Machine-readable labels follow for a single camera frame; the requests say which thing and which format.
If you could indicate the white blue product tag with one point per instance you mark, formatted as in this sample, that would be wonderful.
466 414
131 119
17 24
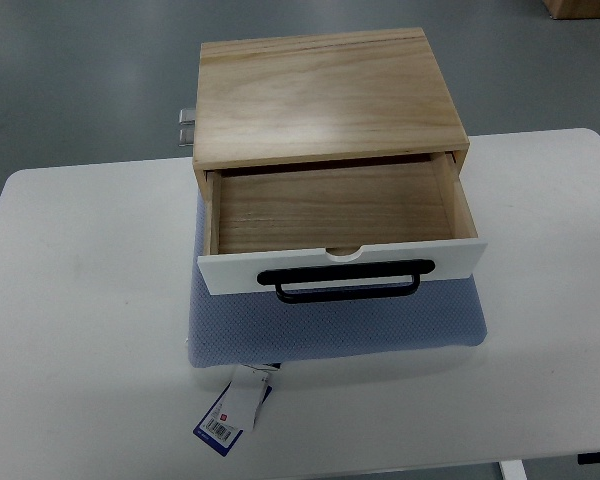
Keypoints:
236 409

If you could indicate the grey metal clamp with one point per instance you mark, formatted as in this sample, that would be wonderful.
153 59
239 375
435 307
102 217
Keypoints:
186 136
187 116

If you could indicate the grey metal clamp lower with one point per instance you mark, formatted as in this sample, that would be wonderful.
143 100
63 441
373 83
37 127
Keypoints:
186 136

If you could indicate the wooden drawer cabinet box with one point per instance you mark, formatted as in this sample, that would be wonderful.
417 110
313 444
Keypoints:
316 98

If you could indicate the blue grey mesh cushion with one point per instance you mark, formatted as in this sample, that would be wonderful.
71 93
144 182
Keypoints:
257 328

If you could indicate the black table control panel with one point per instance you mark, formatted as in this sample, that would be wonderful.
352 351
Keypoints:
589 458

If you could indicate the white table leg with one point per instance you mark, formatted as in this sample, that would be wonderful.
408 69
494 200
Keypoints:
512 470

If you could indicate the grey metal clamp upper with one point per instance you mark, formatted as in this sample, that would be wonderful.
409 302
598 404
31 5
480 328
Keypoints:
187 116

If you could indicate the white drawer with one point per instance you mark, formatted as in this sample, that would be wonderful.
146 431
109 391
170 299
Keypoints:
328 231

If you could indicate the wooden furniture corner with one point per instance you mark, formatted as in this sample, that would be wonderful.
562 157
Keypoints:
573 9

